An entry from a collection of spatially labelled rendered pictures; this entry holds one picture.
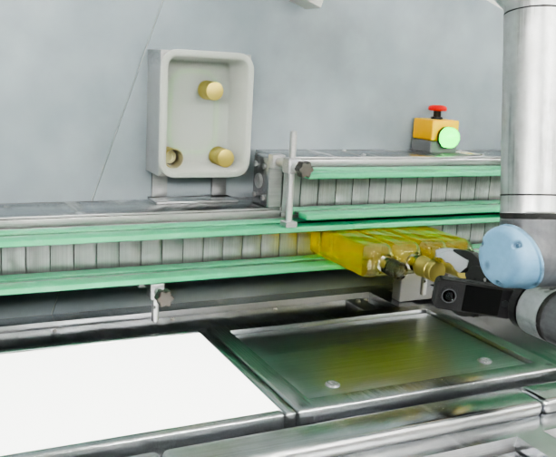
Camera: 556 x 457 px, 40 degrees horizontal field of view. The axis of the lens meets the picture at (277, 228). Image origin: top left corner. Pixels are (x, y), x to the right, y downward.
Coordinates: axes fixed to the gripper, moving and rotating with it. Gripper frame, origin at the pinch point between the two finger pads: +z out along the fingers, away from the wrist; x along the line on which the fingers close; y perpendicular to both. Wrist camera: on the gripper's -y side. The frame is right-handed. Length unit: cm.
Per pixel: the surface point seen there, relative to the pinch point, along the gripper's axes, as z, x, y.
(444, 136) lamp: 30.5, 20.4, 22.6
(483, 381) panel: -16.6, -12.5, -1.6
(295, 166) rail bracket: 17.1, 14.0, -19.0
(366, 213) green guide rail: 18.9, 5.8, -2.1
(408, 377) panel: -10.9, -13.5, -11.0
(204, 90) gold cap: 35, 25, -30
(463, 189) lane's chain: 27.3, 9.8, 26.8
